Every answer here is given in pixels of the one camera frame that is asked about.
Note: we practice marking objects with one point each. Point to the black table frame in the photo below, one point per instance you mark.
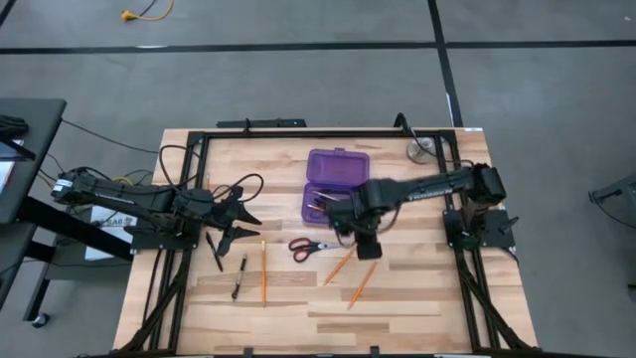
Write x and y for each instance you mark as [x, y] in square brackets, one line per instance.
[323, 134]

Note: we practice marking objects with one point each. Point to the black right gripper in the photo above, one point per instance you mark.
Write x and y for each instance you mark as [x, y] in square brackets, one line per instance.
[370, 206]

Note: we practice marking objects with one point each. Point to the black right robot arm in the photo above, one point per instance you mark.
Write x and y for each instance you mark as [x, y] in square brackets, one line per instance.
[427, 186]

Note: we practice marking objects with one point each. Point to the black pen with silver tip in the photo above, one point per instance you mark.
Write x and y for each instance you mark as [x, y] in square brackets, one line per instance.
[239, 277]

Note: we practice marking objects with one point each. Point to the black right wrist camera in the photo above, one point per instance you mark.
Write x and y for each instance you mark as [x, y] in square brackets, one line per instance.
[369, 247]

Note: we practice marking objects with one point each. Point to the white printed paper sheet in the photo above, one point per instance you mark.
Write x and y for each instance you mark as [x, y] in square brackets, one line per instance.
[102, 214]

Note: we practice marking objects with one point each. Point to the grey stand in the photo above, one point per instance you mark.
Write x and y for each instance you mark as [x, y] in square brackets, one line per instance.
[621, 191]

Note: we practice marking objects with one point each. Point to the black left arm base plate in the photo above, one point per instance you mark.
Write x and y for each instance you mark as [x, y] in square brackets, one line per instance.
[149, 241]

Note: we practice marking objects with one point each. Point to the white tape strip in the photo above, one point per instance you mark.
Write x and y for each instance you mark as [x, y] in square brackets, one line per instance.
[474, 129]

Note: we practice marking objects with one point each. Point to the black item on desk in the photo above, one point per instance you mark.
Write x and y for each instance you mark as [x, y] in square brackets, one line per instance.
[12, 125]

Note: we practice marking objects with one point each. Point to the purple plastic pencil box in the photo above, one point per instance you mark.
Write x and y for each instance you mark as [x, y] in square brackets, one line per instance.
[338, 166]

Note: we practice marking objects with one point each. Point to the orange pencil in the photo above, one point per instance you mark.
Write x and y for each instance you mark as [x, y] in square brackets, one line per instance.
[315, 206]
[340, 266]
[363, 286]
[264, 273]

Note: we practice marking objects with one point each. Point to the black curved bracket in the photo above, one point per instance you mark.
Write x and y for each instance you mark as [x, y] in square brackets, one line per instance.
[399, 119]

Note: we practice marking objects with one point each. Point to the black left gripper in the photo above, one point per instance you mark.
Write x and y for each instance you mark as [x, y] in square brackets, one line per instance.
[213, 211]

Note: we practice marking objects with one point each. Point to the matte black pen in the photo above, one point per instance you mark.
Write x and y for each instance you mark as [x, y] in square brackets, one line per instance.
[214, 251]

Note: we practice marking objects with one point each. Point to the black bar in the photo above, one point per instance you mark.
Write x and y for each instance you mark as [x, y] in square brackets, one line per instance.
[263, 123]

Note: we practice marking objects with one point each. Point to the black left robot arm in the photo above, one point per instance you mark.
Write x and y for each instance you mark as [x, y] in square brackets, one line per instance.
[124, 194]

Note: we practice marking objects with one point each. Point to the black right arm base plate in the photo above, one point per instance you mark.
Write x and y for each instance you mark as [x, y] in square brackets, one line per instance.
[497, 231]

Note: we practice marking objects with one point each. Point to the black side desk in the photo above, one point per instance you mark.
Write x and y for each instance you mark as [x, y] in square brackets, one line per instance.
[30, 149]

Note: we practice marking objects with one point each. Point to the red and black scissors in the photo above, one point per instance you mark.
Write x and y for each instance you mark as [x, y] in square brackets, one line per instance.
[318, 245]

